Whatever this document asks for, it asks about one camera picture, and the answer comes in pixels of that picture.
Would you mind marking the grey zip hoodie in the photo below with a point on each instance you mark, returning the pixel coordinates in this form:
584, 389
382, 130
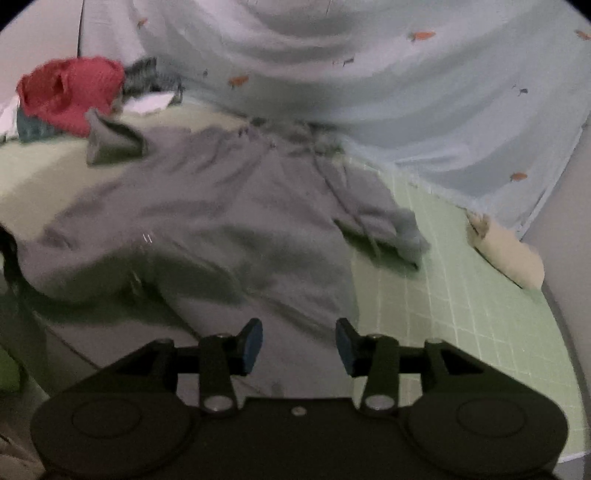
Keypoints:
228, 225

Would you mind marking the green plaid shirt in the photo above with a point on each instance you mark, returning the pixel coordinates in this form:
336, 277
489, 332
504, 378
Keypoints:
143, 77

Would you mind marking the white folded cloth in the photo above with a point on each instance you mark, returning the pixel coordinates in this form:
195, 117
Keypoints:
148, 104

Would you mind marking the green grid cutting mat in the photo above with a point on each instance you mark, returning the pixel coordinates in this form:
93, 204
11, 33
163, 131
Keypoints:
455, 295

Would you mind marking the blue denim jeans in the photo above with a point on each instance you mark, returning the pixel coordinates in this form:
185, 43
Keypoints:
32, 129

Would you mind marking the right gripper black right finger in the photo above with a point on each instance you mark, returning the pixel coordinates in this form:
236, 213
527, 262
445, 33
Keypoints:
382, 361

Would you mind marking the green cloth at edge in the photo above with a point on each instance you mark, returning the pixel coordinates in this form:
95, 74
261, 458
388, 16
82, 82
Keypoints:
10, 373

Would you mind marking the beige cloth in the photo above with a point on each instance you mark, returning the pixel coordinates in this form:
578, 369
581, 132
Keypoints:
518, 261

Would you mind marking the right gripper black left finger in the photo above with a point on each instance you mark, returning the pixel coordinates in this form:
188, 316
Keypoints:
215, 360

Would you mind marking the white garment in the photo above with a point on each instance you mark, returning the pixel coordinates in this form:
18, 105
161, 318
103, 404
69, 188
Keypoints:
8, 119

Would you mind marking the red checked garment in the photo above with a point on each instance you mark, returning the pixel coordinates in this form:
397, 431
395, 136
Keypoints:
61, 92

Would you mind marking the light green carrot print sheet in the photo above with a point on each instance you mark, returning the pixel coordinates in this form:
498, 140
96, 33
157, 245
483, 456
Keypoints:
483, 102

